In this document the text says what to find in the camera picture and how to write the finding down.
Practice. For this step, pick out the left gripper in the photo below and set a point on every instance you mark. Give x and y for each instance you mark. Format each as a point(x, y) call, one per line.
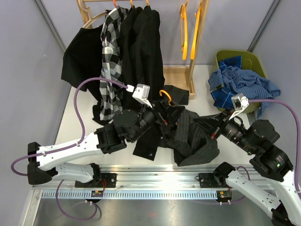
point(169, 115)

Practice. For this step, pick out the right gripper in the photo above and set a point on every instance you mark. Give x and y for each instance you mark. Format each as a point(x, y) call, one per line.
point(214, 124)

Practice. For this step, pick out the dark pinstripe shirt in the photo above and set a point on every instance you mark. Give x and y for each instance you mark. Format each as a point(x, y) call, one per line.
point(190, 144)

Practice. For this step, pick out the dark blue plaid shirt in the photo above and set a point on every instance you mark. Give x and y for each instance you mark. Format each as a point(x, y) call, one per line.
point(227, 80)

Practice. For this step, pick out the light blue checked shirt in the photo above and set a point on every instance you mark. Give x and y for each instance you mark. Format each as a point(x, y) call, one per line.
point(247, 82)

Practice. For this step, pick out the yellow hanger of blue shirt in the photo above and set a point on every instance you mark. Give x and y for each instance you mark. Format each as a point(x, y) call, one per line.
point(196, 30)

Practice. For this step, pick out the yellow hanger of checked shirt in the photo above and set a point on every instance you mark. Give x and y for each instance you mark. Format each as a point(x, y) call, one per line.
point(184, 30)

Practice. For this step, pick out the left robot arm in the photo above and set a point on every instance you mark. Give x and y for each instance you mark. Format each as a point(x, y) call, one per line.
point(48, 163)

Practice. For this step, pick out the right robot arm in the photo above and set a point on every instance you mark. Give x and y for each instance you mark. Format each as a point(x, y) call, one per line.
point(268, 160)

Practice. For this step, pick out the black white plaid shirt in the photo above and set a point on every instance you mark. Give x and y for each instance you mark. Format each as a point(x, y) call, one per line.
point(111, 62)

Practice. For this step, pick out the black long sleeve shirt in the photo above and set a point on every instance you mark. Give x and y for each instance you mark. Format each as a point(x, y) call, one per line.
point(142, 63)

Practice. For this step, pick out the black t-shirt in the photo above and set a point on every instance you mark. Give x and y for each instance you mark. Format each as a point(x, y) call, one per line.
point(82, 59)

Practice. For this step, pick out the wooden curved hanger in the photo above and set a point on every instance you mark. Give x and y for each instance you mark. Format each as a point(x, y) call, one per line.
point(89, 19)

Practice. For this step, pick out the wooden clothes rack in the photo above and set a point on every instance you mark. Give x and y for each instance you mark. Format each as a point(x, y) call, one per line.
point(179, 76)

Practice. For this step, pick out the green plastic basket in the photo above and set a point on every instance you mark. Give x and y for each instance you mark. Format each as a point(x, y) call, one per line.
point(249, 70)

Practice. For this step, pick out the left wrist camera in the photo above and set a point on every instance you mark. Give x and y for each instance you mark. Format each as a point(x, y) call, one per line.
point(140, 93)

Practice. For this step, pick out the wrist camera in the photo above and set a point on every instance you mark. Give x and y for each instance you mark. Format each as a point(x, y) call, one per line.
point(140, 93)
point(240, 103)

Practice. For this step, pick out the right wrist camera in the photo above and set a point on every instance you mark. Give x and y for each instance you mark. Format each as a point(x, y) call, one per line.
point(240, 103)

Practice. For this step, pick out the aluminium mounting rail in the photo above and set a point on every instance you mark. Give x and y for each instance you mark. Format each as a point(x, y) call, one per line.
point(162, 182)

